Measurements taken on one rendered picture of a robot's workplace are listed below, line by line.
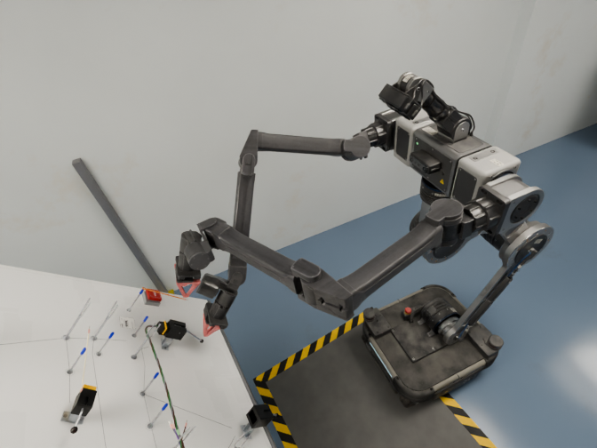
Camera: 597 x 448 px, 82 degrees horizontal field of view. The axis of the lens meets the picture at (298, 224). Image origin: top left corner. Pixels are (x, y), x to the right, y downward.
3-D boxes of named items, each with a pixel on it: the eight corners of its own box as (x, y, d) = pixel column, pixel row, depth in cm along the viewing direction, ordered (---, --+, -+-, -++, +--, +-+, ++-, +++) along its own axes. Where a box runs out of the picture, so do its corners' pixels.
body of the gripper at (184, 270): (177, 281, 98) (179, 260, 95) (174, 260, 106) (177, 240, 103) (200, 280, 101) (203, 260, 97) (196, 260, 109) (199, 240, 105)
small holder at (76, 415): (51, 445, 71) (66, 423, 70) (65, 407, 79) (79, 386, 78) (74, 449, 73) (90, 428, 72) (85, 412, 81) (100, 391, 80)
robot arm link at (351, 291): (338, 337, 74) (334, 308, 67) (300, 300, 83) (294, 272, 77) (465, 236, 91) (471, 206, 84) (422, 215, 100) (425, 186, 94)
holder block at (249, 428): (269, 435, 111) (287, 415, 109) (241, 441, 102) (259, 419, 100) (263, 421, 114) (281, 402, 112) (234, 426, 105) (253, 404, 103)
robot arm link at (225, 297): (238, 295, 111) (240, 286, 117) (218, 287, 110) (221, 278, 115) (229, 311, 113) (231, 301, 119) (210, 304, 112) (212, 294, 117)
